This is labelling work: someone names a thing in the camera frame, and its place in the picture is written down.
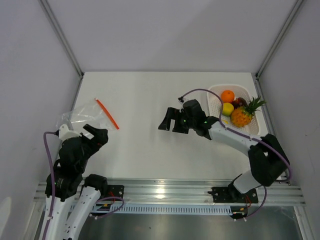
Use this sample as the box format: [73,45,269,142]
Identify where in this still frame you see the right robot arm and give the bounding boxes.
[158,99,290,202]

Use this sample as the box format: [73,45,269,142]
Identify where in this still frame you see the yellow green lemon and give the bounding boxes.
[222,102,235,117]

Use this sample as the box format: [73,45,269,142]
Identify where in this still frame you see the dark red apple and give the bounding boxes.
[231,97,248,109]

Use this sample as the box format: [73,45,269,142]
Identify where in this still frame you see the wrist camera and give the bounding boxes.
[58,124,81,141]
[178,96,187,104]

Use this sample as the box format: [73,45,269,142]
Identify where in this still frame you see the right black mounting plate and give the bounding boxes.
[207,186,259,204]

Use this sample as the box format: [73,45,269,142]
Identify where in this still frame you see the clear zip top bag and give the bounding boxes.
[56,98,120,132]

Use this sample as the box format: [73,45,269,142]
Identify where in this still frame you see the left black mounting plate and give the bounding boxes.
[95,185,125,215]

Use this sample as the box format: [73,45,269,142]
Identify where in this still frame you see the white slotted cable duct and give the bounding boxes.
[115,203,233,216]

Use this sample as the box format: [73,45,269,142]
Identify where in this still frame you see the black mounting plate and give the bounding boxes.
[95,185,125,215]
[207,186,259,204]

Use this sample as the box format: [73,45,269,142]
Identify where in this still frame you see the aluminium frame post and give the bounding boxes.
[37,0,85,80]
[254,0,307,80]

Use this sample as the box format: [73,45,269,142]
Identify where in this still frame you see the left aluminium frame post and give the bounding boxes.
[37,0,85,80]

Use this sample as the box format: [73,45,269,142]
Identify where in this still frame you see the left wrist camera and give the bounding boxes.
[58,124,81,141]

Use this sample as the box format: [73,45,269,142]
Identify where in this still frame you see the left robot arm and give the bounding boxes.
[39,124,109,240]

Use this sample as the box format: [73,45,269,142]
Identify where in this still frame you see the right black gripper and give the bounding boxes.
[158,107,197,134]

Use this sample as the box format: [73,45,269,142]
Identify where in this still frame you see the right aluminium frame post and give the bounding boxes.
[254,0,307,80]

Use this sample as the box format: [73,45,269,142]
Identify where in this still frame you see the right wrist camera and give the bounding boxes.
[178,96,187,104]

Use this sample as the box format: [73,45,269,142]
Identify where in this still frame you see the orange fruit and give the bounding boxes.
[220,90,235,103]

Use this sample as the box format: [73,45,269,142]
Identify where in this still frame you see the toy pineapple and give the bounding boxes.
[230,96,267,128]

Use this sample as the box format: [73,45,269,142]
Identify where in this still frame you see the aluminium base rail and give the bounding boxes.
[33,177,307,207]

